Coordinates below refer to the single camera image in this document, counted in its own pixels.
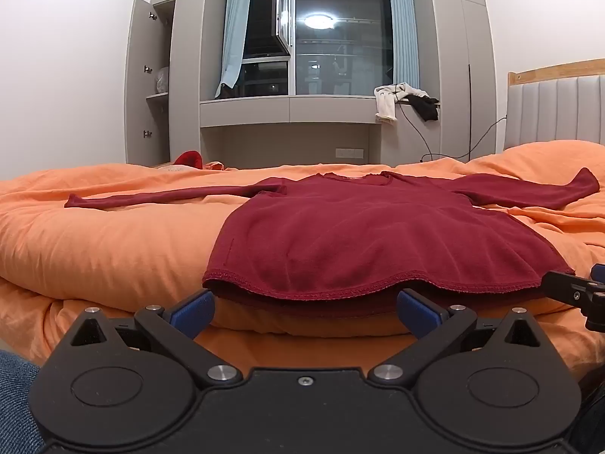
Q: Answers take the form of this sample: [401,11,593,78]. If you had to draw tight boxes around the orange duvet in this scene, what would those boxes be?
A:
[0,139,605,389]

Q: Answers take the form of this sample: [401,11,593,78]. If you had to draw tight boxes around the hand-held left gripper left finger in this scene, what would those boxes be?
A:
[59,288,244,389]

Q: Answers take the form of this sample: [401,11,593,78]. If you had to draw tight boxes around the red plush item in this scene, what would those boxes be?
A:
[174,150,204,169]

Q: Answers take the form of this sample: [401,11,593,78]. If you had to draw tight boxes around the grey padded wooden headboard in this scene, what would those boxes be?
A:
[503,58,605,152]

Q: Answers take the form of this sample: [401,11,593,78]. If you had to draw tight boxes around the light blue curtain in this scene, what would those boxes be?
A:
[385,0,421,90]
[215,0,256,100]

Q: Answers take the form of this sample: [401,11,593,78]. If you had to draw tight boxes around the grey built-in wardrobe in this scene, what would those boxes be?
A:
[124,0,497,168]

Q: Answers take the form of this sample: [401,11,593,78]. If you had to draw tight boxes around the person's blue jeans leg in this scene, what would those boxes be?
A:
[0,349,45,454]

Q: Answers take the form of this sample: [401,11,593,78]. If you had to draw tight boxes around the dark red sweater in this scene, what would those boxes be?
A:
[64,167,601,317]

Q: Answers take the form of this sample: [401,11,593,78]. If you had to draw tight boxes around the open window sash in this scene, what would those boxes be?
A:
[273,0,296,49]

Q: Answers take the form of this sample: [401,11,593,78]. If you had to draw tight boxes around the window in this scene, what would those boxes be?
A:
[241,0,395,100]

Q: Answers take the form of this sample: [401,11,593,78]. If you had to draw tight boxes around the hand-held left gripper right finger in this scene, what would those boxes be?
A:
[366,288,551,389]

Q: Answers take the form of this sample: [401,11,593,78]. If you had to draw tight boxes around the black cable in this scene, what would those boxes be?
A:
[397,64,509,164]

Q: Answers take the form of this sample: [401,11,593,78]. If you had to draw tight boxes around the white garment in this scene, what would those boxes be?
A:
[374,82,428,126]

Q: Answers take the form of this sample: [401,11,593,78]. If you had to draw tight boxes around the black garment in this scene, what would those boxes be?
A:
[406,95,440,122]

